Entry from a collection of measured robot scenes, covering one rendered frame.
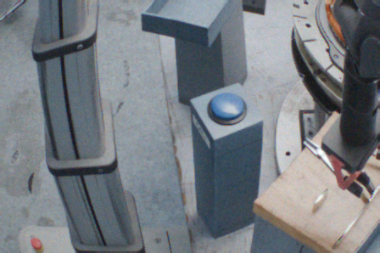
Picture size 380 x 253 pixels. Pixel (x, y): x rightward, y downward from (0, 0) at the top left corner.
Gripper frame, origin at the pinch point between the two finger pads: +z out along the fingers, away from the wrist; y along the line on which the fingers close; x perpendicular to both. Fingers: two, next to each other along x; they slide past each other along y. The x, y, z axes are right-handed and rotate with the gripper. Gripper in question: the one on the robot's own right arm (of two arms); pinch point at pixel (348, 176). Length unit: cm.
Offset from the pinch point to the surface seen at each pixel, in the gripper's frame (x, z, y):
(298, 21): 25.5, 5.4, 22.7
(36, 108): 133, 113, 35
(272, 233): 8.7, 14.5, -4.3
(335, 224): -0.7, 9.4, -1.1
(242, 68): 42, 32, 28
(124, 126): 103, 113, 51
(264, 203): 11.1, 9.2, -4.3
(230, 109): 25.0, 10.8, 4.8
